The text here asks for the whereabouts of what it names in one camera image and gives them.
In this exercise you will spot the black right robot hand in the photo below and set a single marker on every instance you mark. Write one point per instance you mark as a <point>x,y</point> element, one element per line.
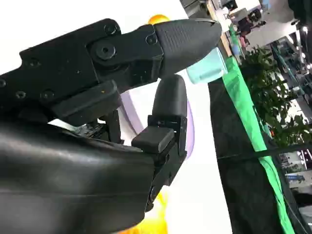
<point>73,170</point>

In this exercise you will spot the orange and white toy bread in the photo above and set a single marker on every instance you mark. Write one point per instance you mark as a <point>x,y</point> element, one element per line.
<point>158,219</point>
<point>158,19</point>

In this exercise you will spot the lilac plate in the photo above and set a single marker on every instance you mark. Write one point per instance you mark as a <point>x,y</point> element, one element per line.
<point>131,114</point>

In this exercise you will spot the black cloth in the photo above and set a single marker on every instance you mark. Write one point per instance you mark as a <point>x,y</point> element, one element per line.
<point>231,146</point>

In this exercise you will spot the pale green mug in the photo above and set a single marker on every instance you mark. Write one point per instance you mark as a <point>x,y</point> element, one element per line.
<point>207,70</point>

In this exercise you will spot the green cloth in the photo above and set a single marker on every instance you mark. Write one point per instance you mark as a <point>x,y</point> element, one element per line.
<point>243,97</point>

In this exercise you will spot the green potted plant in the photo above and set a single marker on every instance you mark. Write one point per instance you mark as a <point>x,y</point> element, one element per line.
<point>263,80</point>

